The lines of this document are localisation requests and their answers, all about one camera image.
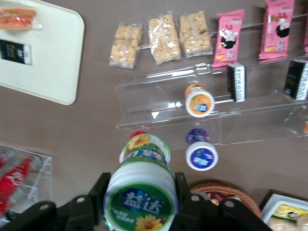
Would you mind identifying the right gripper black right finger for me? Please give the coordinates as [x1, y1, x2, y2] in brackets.
[173, 172, 218, 231]

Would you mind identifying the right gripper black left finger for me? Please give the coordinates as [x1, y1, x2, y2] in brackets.
[57, 172, 111, 231]

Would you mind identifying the green gum bottle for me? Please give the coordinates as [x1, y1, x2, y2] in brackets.
[103, 133, 181, 231]

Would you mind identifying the blue gum bottle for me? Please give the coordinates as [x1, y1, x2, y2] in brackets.
[185, 128, 219, 171]

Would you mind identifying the red gum bottle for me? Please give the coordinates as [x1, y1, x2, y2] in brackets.
[119, 130, 147, 164]

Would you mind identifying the orange gum bottle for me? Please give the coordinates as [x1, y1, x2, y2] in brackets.
[184, 83, 216, 118]

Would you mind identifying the cream plastic serving tray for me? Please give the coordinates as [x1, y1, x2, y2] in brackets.
[0, 0, 85, 106]

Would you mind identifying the red cookie box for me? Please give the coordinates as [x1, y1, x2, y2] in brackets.
[208, 191, 227, 200]

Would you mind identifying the dark brown wicker basket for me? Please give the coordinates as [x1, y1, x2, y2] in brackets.
[190, 182, 262, 219]

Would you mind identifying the clear acrylic bottle rack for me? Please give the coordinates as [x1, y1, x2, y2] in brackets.
[0, 144, 53, 222]

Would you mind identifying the red cola bottle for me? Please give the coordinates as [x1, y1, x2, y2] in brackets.
[0, 156, 37, 217]

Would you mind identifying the white rectangular dish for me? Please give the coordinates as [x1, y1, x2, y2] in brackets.
[261, 192, 308, 231]

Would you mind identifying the clear puffed snack packet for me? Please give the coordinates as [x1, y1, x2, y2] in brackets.
[267, 215, 308, 231]

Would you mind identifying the yellow snack packet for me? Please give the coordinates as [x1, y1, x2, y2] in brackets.
[274, 204, 308, 221]

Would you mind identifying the clear acrylic step stand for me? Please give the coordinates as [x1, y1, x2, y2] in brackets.
[115, 13, 308, 152]

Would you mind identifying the small black snack box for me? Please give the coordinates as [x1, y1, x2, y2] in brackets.
[226, 62, 247, 103]
[283, 59, 308, 101]
[0, 39, 33, 65]

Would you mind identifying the clear-wrapped rice crisp bar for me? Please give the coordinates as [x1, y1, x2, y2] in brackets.
[147, 13, 182, 66]
[178, 10, 214, 59]
[108, 22, 142, 70]

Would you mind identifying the pink cartoon snack packet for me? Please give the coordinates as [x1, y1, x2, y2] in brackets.
[258, 0, 295, 61]
[211, 9, 245, 69]
[303, 0, 308, 53]

